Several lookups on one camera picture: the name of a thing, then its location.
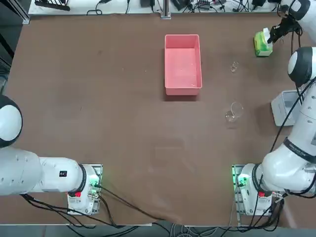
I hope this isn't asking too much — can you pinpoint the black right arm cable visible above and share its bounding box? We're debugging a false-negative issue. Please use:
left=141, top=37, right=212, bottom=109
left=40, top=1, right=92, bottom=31
left=269, top=79, right=316, bottom=153

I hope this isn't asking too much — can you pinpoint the pink plastic container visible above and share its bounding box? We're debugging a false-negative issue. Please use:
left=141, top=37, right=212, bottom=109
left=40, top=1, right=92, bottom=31
left=164, top=34, right=203, bottom=96

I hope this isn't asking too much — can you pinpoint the aluminium frame profile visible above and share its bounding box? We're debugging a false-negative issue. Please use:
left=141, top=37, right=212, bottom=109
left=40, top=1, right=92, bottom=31
left=9, top=0, right=31, bottom=25

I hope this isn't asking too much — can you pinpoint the white bin with lid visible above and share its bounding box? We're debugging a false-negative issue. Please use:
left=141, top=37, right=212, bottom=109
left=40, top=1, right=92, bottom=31
left=271, top=90, right=303, bottom=127

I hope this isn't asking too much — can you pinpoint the green tissue pack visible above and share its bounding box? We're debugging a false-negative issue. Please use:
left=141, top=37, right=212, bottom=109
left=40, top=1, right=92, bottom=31
left=253, top=31, right=274, bottom=57

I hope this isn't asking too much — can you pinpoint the aluminium frame post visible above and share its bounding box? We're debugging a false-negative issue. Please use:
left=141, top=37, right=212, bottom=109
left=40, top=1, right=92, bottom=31
left=159, top=0, right=172, bottom=19

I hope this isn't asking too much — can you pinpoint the large glass beaker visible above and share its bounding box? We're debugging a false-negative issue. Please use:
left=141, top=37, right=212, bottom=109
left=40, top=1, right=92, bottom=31
left=224, top=101, right=245, bottom=123

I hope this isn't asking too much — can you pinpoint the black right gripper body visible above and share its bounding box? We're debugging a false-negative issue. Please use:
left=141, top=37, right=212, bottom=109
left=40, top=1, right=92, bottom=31
left=280, top=17, right=298, bottom=33

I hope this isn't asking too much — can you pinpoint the black finned device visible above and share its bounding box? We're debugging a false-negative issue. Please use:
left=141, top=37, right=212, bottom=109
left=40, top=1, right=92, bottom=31
left=34, top=0, right=71, bottom=11

